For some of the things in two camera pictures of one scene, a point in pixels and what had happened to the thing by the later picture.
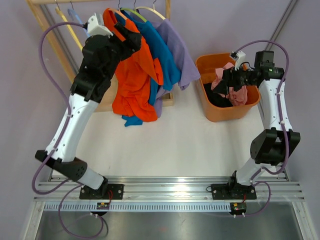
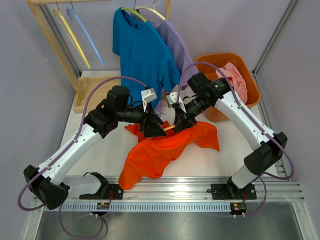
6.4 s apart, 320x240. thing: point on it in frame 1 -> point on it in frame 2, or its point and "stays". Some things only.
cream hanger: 153,10 stays
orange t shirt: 135,72 -> 151,157
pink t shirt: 236,97 stays
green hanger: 135,11 stays
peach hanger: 118,12 -> 169,127
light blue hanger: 75,18 stays
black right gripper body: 236,76 -> 181,112
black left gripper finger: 133,38 -> 154,130
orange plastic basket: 206,65 stays
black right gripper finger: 222,88 -> 182,122
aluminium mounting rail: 171,189 stays
